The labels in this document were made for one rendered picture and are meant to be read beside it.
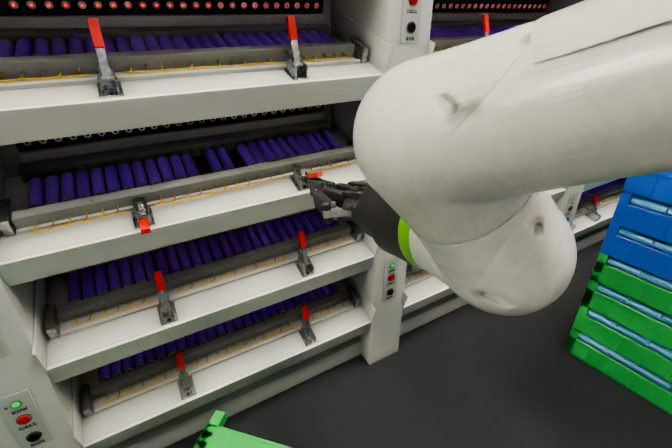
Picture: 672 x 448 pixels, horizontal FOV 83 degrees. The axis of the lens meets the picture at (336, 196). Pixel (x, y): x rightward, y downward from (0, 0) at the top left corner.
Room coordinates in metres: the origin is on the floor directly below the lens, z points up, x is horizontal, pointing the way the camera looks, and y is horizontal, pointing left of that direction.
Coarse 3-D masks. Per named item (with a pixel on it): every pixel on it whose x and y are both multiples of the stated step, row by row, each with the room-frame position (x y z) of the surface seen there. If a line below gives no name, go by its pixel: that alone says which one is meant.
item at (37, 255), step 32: (192, 128) 0.70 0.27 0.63; (224, 128) 0.72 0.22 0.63; (352, 128) 0.79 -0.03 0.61; (32, 160) 0.58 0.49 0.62; (0, 192) 0.51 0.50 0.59; (224, 192) 0.59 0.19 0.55; (256, 192) 0.60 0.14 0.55; (288, 192) 0.61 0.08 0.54; (0, 224) 0.44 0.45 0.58; (96, 224) 0.49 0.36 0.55; (128, 224) 0.50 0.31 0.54; (160, 224) 0.50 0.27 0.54; (192, 224) 0.52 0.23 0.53; (224, 224) 0.55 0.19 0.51; (0, 256) 0.42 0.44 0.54; (32, 256) 0.42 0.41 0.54; (64, 256) 0.44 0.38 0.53; (96, 256) 0.46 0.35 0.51
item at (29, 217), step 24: (240, 168) 0.63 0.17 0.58; (264, 168) 0.64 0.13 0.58; (288, 168) 0.66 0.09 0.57; (120, 192) 0.53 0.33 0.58; (144, 192) 0.54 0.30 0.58; (168, 192) 0.56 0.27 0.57; (192, 192) 0.58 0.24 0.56; (216, 192) 0.58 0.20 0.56; (24, 216) 0.46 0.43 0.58; (48, 216) 0.47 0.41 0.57; (72, 216) 0.49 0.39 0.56
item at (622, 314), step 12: (588, 288) 0.75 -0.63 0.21; (588, 300) 0.74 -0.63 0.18; (600, 300) 0.72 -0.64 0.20; (612, 300) 0.70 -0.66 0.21; (600, 312) 0.71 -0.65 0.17; (612, 312) 0.70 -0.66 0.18; (624, 312) 0.68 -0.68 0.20; (636, 312) 0.66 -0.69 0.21; (624, 324) 0.67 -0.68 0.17; (636, 324) 0.66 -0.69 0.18; (648, 324) 0.64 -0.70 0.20; (660, 324) 0.63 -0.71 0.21; (648, 336) 0.64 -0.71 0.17; (660, 336) 0.62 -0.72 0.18
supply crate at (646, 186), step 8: (640, 176) 0.73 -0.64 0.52; (648, 176) 0.72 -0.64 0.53; (656, 176) 0.71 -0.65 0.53; (664, 176) 0.70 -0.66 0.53; (624, 184) 0.75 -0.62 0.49; (632, 184) 0.74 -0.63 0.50; (640, 184) 0.73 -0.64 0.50; (648, 184) 0.72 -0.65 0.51; (656, 184) 0.71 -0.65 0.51; (664, 184) 0.70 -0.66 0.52; (632, 192) 0.73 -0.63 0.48; (640, 192) 0.72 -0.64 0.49; (648, 192) 0.71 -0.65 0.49; (656, 192) 0.70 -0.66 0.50; (664, 192) 0.69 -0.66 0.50; (656, 200) 0.70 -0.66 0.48; (664, 200) 0.69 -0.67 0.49
